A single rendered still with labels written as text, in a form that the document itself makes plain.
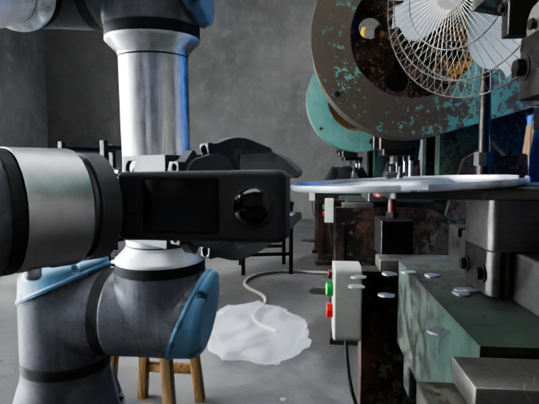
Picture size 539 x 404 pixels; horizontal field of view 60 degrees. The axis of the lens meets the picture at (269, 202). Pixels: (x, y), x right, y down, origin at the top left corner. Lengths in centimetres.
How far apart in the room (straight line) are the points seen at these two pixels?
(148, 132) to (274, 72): 683
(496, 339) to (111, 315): 43
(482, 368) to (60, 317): 48
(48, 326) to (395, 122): 158
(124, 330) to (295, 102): 678
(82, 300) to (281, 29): 704
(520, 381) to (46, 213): 36
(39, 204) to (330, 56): 178
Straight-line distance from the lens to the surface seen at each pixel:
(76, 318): 64
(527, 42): 72
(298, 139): 723
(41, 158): 30
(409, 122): 198
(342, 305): 86
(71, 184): 29
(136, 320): 61
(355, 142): 369
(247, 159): 38
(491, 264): 62
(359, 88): 197
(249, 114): 732
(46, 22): 62
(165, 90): 58
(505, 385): 42
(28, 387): 71
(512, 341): 50
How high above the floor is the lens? 81
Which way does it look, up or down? 4 degrees down
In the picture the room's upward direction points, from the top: straight up
